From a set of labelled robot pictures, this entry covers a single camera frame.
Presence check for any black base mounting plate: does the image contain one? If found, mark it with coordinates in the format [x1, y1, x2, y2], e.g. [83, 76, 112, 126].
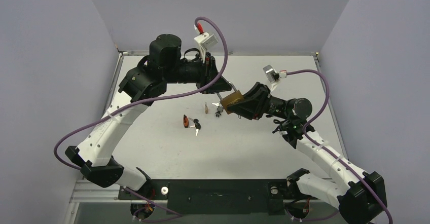
[137, 179, 308, 215]

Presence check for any black key bunch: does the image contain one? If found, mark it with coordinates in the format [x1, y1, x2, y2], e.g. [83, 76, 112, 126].
[189, 118, 201, 136]

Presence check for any orange black padlock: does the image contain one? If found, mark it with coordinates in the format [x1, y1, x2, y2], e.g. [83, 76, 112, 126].
[183, 115, 189, 128]

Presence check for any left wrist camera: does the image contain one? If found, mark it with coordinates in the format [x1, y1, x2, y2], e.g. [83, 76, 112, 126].
[194, 23, 219, 61]

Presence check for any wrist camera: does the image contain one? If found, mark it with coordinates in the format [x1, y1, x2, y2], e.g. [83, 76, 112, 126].
[194, 23, 219, 61]
[263, 65, 287, 92]

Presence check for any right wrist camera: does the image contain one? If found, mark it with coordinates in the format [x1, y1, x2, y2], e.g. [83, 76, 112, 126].
[263, 65, 287, 92]

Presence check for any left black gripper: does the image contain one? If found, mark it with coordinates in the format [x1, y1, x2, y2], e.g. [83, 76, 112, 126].
[165, 52, 233, 95]

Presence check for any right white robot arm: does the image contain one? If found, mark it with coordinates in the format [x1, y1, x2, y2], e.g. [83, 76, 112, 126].
[224, 83, 392, 223]

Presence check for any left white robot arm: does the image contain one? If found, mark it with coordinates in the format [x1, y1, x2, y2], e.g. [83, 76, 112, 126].
[65, 31, 232, 199]

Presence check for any large brass padlock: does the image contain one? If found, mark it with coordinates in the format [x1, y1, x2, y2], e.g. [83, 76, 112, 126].
[217, 81, 244, 115]

